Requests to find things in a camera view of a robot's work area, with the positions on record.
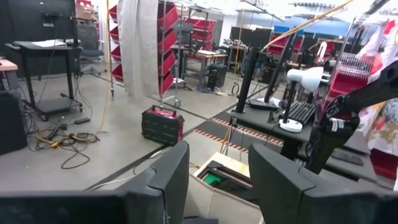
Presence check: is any black monitor pole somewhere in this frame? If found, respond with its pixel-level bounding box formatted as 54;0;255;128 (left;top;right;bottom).
234;46;261;114

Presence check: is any black floor box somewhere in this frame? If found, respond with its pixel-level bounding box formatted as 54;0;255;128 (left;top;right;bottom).
0;90;28;156

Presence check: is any beige hanging curtain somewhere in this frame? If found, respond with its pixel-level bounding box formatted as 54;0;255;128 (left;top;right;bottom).
117;0;160;99

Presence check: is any beige fabric storage box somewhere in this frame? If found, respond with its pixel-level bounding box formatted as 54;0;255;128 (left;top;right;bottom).
183;174;264;224

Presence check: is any tangled floor cable pile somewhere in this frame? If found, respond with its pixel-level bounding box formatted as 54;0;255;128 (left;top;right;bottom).
24;121;101;170

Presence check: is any red bin with wire rack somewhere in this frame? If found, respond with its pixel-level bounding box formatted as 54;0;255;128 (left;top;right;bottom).
328;52;376;101

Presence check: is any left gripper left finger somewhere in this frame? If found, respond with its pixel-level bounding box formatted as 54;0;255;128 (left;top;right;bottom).
0;141;191;224

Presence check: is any black wheeled desk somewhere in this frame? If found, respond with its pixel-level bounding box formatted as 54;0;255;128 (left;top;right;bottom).
5;39;84;122

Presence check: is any yellow cable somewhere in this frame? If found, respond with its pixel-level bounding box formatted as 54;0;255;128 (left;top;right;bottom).
220;123;234;155

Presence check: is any black office chair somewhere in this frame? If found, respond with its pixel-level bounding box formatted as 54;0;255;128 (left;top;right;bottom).
76;23;106;76

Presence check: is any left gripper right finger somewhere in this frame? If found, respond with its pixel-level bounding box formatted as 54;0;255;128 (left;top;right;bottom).
248;142;398;224

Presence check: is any white paper sheet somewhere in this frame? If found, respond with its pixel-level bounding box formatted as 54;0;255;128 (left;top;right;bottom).
30;39;68;49

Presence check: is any small rack with red bins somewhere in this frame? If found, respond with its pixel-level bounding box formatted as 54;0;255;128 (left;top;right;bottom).
183;17;217;52

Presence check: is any white floor cable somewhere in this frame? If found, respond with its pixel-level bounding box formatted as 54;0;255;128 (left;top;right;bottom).
86;149;169;191

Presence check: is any red black tool case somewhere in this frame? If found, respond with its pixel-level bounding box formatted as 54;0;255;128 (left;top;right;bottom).
141;105;185;147

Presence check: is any black computer tower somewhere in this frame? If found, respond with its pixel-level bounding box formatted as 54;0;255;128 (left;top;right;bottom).
207;63;228;91

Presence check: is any dark side desk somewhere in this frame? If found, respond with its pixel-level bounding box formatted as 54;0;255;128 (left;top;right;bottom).
229;102;398;190

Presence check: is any yellow diagonal pole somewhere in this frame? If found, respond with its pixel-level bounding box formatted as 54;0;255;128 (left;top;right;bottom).
261;0;355;53

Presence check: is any black table frame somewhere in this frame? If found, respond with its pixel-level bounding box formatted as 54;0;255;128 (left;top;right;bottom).
198;160;254;191

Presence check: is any black keyboard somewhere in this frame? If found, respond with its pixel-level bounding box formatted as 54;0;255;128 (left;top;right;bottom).
281;101;317;125

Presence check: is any green table mat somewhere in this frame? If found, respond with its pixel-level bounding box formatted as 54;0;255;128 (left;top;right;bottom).
203;172;223;185

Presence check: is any white desk lamp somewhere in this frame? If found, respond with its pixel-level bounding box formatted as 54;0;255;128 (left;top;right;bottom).
278;66;325;134

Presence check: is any floral patterned curtain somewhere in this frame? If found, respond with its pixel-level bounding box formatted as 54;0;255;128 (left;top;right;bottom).
357;0;398;191

